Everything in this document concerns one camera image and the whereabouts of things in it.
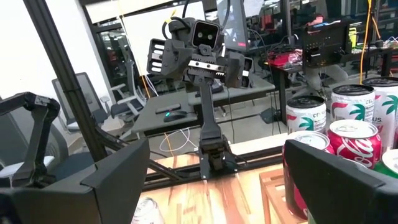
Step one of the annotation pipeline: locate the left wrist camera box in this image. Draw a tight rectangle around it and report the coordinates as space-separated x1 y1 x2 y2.
190 19 221 50

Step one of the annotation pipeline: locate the tall white Celsius can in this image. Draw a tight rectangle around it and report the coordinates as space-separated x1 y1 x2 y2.
329 83 376 125
361 77 398 150
285 95 327 135

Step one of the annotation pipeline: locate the grey office chair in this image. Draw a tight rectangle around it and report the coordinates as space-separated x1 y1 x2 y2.
0 113 70 187

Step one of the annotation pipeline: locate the red plastic package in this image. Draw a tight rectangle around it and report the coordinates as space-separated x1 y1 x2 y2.
266 50 303 68

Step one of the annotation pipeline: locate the black remote control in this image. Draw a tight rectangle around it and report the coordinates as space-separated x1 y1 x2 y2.
154 103 182 114

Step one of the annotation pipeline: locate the green soda can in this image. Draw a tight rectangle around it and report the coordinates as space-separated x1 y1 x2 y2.
372 148 398 180

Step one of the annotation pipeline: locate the yellow hanging cable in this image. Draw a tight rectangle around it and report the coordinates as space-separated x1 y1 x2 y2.
359 0 382 85

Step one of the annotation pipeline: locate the whiteboard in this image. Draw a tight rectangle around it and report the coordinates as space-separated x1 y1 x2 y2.
119 0 200 77

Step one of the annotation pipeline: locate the black mesh office chair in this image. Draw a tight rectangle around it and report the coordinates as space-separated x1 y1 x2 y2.
51 72 147 131

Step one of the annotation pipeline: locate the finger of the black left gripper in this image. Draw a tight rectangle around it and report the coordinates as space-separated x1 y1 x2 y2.
146 38 190 79
224 50 254 89

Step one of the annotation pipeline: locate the yellow green bottle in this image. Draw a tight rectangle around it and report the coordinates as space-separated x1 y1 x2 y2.
348 27 358 47

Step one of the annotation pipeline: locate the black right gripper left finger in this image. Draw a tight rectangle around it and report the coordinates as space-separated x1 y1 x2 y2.
0 138 151 224

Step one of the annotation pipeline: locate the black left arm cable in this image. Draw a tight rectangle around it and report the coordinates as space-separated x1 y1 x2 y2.
161 0 233 41

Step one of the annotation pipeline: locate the wooden slatted shelf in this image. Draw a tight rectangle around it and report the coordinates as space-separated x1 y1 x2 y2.
259 169 310 224

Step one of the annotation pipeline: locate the computer monitor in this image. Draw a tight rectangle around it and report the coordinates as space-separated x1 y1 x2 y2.
216 0 250 53

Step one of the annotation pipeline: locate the white floor cable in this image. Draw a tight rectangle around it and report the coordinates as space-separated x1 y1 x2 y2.
158 126 200 153

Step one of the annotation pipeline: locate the black computer mouse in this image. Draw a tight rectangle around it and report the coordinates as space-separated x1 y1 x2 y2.
163 110 188 123

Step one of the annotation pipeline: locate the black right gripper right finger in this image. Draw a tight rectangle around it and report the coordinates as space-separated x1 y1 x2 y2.
284 139 398 224

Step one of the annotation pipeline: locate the black electronics case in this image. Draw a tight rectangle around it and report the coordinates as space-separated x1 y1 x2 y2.
302 21 351 68

